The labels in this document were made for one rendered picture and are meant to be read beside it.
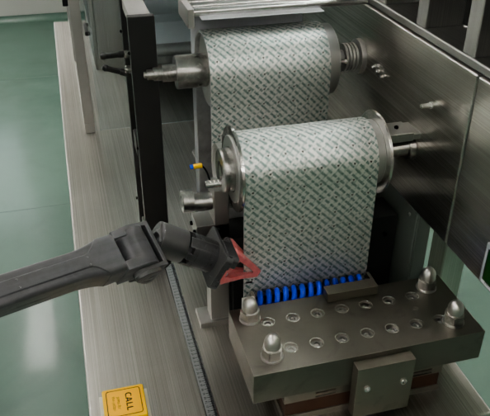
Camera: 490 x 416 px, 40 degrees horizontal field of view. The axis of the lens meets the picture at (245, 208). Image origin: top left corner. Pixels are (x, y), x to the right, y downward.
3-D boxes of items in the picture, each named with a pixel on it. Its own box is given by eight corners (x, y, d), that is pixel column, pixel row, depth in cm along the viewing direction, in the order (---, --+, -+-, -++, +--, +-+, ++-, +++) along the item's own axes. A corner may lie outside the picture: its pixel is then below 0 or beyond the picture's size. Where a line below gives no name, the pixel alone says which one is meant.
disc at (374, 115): (352, 168, 129) (359, 96, 121) (354, 168, 129) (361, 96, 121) (385, 208, 117) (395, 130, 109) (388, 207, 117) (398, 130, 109)
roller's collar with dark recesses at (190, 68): (173, 82, 132) (171, 50, 129) (203, 79, 134) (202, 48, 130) (179, 94, 127) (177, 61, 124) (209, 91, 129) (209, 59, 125)
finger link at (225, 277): (252, 295, 117) (207, 281, 113) (242, 271, 123) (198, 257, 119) (272, 266, 115) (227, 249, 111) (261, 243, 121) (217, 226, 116)
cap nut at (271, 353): (257, 350, 107) (257, 328, 105) (279, 346, 108) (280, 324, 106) (264, 366, 104) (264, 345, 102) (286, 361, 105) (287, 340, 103)
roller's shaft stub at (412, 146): (369, 156, 122) (371, 134, 120) (404, 152, 123) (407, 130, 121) (379, 167, 118) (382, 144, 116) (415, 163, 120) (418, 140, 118)
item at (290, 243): (242, 296, 121) (243, 209, 111) (364, 276, 126) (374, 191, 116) (243, 298, 120) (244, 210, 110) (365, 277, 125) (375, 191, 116)
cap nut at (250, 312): (237, 314, 115) (236, 293, 113) (256, 309, 116) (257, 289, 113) (242, 328, 112) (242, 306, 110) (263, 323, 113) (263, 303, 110)
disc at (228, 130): (222, 186, 123) (220, 111, 115) (224, 185, 123) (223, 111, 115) (242, 229, 111) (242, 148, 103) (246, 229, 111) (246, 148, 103)
